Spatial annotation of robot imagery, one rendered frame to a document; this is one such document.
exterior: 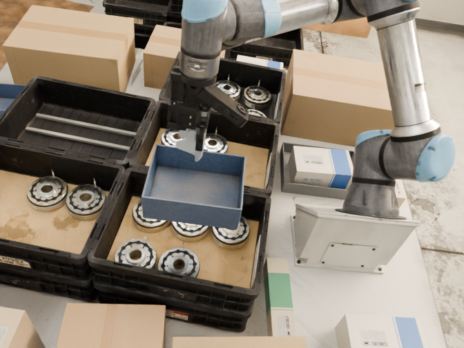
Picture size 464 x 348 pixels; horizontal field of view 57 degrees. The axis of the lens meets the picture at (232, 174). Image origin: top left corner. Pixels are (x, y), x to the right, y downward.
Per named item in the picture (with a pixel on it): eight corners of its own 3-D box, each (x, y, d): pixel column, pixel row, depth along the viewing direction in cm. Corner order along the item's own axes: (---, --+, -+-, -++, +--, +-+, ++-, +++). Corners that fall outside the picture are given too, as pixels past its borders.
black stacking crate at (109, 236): (263, 221, 124) (271, 196, 115) (250, 317, 104) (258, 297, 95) (130, 194, 124) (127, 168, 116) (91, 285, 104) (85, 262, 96)
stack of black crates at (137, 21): (174, 37, 305) (175, -9, 280) (166, 61, 285) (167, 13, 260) (117, 29, 304) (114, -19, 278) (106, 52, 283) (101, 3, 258)
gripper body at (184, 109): (173, 110, 93) (175, 59, 85) (212, 117, 93) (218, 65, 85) (166, 130, 87) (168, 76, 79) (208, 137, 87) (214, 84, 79)
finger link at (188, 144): (175, 157, 95) (177, 121, 90) (201, 161, 96) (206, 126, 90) (172, 165, 93) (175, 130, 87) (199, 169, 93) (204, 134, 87)
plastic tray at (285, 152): (350, 159, 162) (354, 150, 158) (358, 201, 148) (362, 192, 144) (279, 151, 160) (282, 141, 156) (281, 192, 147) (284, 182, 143)
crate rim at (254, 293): (270, 200, 117) (272, 195, 115) (257, 301, 97) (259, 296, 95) (127, 171, 117) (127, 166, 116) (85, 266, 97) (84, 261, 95)
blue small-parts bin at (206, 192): (242, 176, 100) (246, 155, 94) (237, 230, 90) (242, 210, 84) (155, 165, 99) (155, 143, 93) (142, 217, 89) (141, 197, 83)
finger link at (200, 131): (196, 141, 93) (199, 107, 87) (204, 143, 93) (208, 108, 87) (192, 154, 89) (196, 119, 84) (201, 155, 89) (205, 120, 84)
